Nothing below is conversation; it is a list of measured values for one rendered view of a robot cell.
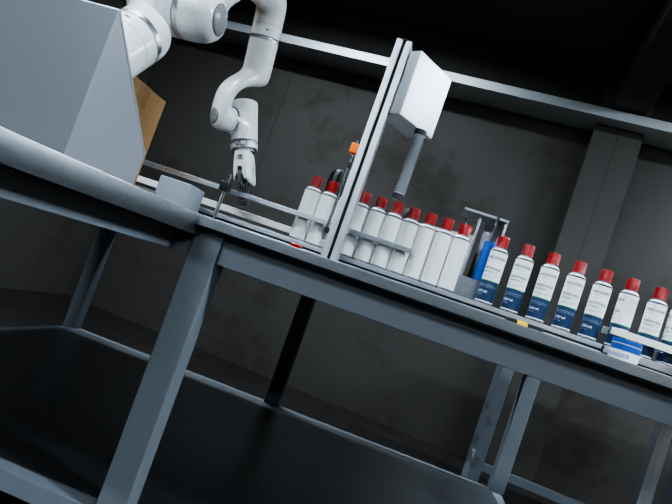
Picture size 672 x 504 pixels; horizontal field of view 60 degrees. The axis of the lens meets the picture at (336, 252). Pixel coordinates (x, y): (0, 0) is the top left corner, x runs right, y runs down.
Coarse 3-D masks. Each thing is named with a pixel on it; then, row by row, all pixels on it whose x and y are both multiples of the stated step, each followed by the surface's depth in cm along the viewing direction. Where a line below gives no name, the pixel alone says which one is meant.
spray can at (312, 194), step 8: (312, 184) 176; (320, 184) 177; (304, 192) 177; (312, 192) 175; (320, 192) 176; (304, 200) 175; (312, 200) 175; (304, 208) 175; (312, 208) 175; (296, 216) 176; (296, 224) 175; (304, 224) 174; (296, 232) 174; (304, 232) 175; (304, 240) 176
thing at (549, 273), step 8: (552, 256) 166; (560, 256) 166; (552, 264) 166; (544, 272) 165; (552, 272) 164; (544, 280) 165; (552, 280) 164; (536, 288) 166; (544, 288) 164; (552, 288) 165; (536, 296) 165; (544, 296) 164; (536, 304) 164; (544, 304) 164; (528, 312) 165; (536, 312) 164; (544, 312) 164; (536, 320) 163
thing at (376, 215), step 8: (376, 200) 174; (384, 200) 173; (376, 208) 172; (384, 208) 173; (368, 216) 173; (376, 216) 172; (384, 216) 173; (368, 224) 172; (376, 224) 172; (368, 232) 171; (376, 232) 172; (360, 240) 172; (368, 240) 171; (360, 248) 171; (368, 248) 171; (360, 256) 171; (368, 256) 171
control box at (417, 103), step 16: (416, 64) 159; (432, 64) 163; (400, 80) 161; (416, 80) 160; (432, 80) 165; (448, 80) 170; (400, 96) 160; (416, 96) 161; (432, 96) 166; (400, 112) 158; (416, 112) 163; (432, 112) 168; (400, 128) 170; (432, 128) 169
